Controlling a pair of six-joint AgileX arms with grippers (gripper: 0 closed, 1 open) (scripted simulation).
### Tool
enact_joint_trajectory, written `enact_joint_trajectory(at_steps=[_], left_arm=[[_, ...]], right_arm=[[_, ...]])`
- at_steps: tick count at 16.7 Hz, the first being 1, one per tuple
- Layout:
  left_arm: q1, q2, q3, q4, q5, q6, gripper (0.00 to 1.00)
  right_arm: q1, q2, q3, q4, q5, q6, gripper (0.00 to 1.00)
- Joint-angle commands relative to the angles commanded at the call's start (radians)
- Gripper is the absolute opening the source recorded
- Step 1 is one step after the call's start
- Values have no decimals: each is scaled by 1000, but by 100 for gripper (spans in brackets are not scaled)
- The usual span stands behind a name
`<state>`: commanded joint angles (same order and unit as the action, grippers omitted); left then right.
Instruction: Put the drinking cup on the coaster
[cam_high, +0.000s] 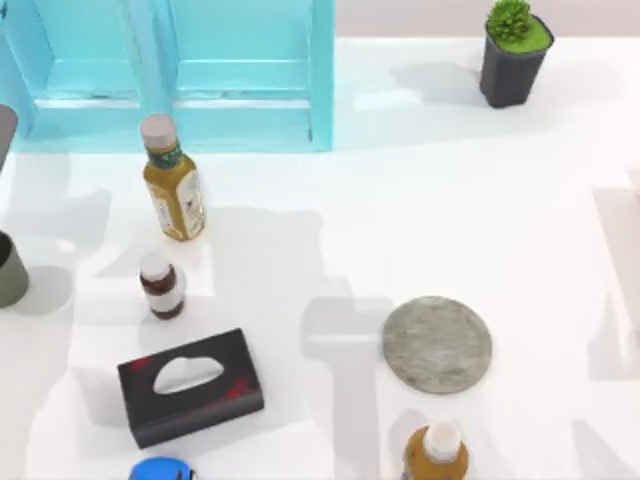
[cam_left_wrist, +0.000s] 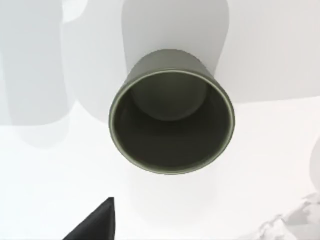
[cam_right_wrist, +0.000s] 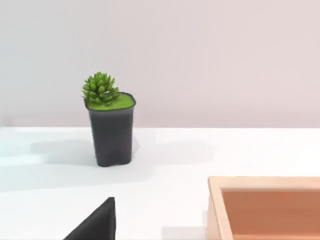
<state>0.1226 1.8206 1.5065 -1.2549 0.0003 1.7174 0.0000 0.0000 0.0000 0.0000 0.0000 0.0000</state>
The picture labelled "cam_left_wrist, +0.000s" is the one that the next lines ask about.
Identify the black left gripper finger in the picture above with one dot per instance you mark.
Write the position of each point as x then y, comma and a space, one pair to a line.
100, 222

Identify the olive green cup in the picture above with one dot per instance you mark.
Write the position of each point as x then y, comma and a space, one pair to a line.
172, 140

